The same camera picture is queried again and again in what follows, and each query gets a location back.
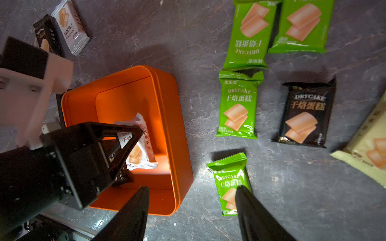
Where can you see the cream yellow cookie packet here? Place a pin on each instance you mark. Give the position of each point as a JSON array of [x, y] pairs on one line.
[[366, 151]]

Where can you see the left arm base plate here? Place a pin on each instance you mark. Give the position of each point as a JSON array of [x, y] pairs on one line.
[[50, 227]]

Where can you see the black stapler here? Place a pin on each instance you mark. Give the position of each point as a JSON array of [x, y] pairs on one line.
[[60, 112]]

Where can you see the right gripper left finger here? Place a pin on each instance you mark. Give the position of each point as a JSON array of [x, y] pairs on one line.
[[129, 224]]

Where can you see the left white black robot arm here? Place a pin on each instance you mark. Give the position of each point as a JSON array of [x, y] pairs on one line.
[[29, 184]]

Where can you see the green cookie packet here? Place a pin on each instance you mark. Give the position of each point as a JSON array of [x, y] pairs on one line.
[[229, 174], [251, 34], [238, 104], [303, 26]]

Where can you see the white cookie packet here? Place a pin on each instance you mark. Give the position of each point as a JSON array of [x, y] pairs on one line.
[[71, 27], [142, 155]]

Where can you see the black cookie packet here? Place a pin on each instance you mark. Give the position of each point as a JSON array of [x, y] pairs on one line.
[[307, 113], [47, 36]]

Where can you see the orange plastic storage box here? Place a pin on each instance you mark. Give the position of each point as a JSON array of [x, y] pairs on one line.
[[120, 97]]

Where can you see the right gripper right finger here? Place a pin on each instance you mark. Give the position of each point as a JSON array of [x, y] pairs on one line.
[[256, 223]]

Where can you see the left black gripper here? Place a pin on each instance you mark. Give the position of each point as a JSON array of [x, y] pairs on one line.
[[90, 157]]

